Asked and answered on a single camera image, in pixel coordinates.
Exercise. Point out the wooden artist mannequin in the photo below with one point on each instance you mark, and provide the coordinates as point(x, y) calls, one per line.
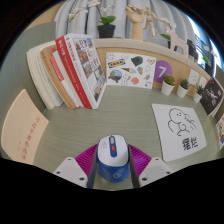
point(150, 20)

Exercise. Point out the blue and white computer mouse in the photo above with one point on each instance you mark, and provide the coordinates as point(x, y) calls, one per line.
point(112, 163)

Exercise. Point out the white mouse pad with drawing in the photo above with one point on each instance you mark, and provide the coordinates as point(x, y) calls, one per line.
point(180, 133)

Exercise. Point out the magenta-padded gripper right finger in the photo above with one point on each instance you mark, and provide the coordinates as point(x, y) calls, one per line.
point(155, 170)

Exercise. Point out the wooden desk back shelf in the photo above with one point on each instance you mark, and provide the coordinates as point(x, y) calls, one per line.
point(133, 44)

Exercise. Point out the dark framed window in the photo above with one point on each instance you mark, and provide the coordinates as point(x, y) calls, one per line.
point(201, 36)

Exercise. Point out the pink horse figurine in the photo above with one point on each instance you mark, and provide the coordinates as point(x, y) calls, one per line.
point(178, 41)

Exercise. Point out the white orchid in black pot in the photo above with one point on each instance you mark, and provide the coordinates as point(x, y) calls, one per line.
point(208, 68)
point(106, 31)
point(168, 24)

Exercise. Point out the wooden hand model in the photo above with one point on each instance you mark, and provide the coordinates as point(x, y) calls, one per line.
point(136, 23)

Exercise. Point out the thick white book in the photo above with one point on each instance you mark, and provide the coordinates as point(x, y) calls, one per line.
point(41, 76)

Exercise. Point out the black cover book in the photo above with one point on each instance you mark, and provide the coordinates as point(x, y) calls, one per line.
point(211, 96)

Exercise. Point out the white book with red label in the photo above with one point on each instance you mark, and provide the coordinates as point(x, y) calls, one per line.
point(65, 80)

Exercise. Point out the beige card with red text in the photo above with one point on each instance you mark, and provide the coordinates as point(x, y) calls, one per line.
point(23, 128)

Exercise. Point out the brown kraft book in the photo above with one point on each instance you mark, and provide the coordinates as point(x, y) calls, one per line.
point(55, 76)

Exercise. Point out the grey curtain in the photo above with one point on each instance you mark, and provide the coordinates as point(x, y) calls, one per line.
point(120, 15)

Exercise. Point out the white wall socket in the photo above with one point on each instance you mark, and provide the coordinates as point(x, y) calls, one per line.
point(193, 77)
point(203, 82)

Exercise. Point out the small succulent in white pot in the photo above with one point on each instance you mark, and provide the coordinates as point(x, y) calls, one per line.
point(181, 91)
point(166, 88)

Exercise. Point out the purple round number sticker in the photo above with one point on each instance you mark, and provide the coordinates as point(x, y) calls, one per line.
point(162, 70)

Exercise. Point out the white sticker sheet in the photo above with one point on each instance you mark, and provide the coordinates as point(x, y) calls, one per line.
point(130, 70)

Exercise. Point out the red-spined photo cover book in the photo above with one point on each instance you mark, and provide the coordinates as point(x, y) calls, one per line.
point(88, 66)

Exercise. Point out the black horse figurine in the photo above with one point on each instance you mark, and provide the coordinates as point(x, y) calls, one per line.
point(192, 48)

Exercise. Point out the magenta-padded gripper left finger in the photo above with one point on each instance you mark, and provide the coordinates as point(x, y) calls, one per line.
point(70, 170)

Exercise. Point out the colourful sticker card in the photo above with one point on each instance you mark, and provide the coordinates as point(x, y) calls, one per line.
point(221, 131)

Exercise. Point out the green felt desk partition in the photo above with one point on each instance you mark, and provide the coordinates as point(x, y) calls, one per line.
point(16, 60)

